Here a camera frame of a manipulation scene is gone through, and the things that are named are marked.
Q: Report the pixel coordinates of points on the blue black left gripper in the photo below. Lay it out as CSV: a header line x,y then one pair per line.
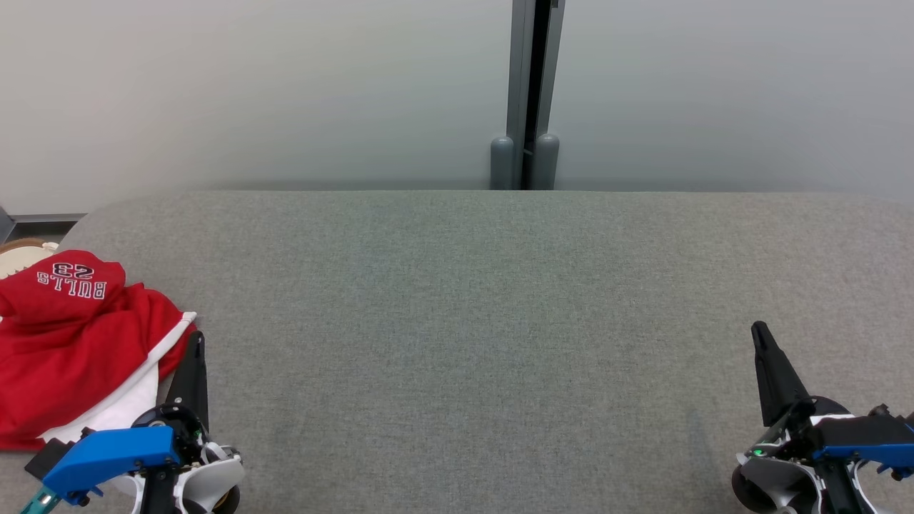
x,y
114,453

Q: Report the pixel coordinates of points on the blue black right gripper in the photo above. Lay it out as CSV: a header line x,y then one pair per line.
x,y
864,435

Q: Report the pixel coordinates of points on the red white Bulls jersey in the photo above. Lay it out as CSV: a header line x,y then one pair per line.
x,y
64,371

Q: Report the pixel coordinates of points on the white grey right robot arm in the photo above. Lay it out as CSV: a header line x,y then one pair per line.
x,y
775,482

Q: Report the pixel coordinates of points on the cream perforated laundry basket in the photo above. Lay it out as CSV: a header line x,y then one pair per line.
x,y
18,257

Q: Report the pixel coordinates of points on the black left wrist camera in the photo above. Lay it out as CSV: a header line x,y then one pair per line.
x,y
46,458

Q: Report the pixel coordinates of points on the grey curved metal frame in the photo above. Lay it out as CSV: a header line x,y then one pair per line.
x,y
6,225

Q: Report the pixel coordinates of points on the grey partition post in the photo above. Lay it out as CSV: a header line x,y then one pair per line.
x,y
515,86

